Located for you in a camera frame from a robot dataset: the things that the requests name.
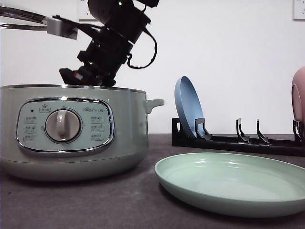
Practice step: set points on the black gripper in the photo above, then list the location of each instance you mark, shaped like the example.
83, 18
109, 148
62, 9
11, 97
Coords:
105, 53

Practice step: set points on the glass steamer lid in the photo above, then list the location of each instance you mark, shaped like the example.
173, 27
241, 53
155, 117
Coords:
53, 26

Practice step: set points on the green plate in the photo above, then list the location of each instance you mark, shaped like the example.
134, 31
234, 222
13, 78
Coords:
234, 184

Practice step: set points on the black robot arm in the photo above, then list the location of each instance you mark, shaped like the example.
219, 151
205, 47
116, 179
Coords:
123, 24

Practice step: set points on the green electric steamer pot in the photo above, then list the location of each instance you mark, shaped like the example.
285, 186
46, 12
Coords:
73, 133

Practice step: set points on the blue plate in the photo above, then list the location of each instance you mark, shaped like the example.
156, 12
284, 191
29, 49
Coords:
188, 103

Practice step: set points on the pink plate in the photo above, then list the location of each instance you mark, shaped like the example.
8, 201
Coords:
298, 97

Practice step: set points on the black plate rack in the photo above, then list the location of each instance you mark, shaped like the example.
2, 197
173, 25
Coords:
291, 147

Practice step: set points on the white wall socket left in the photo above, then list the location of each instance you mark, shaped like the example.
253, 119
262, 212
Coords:
84, 15

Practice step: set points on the white wall socket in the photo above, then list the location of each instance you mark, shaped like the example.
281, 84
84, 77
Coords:
297, 11
84, 15

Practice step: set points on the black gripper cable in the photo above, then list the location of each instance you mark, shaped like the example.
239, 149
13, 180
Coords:
156, 48

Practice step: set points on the white wall socket right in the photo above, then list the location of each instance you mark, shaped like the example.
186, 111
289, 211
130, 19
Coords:
297, 11

